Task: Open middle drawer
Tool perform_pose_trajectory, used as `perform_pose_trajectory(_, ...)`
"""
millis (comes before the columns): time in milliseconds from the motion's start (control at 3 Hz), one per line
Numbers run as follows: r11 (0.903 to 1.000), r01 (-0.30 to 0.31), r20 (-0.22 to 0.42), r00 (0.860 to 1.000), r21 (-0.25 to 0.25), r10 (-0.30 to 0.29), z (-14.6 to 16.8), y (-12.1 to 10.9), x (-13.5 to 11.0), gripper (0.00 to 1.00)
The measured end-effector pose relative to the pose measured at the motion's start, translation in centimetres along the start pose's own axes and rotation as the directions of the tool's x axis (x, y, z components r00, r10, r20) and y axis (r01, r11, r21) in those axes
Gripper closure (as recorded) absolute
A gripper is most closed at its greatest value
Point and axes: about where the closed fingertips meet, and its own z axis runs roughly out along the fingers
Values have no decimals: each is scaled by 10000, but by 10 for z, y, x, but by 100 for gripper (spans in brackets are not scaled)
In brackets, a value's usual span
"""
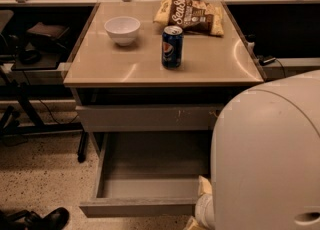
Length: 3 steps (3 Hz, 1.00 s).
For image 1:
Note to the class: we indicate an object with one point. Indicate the black power adapter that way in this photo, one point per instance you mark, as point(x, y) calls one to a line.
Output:
point(265, 60)

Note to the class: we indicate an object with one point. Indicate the brown sea salt chip bag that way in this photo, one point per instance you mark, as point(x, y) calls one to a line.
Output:
point(191, 15)

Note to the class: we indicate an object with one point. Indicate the grey middle drawer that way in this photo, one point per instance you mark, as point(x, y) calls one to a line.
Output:
point(126, 118)

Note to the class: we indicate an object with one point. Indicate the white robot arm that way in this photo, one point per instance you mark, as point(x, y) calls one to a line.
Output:
point(265, 159)

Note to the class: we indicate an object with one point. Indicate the open grey bottom drawer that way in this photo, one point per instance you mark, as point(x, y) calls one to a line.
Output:
point(149, 173)

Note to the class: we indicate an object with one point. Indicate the white ceramic bowl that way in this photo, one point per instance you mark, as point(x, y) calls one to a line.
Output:
point(122, 30)

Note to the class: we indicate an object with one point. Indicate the black shoe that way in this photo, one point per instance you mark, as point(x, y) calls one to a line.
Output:
point(55, 220)

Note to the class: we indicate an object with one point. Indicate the blue pepsi can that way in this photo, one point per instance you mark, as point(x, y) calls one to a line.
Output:
point(172, 41)

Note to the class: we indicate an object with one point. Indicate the yellow sponge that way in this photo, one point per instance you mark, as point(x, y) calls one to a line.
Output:
point(204, 186)

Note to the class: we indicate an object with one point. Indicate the grey drawer cabinet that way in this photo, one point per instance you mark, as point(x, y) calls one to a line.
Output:
point(103, 73)

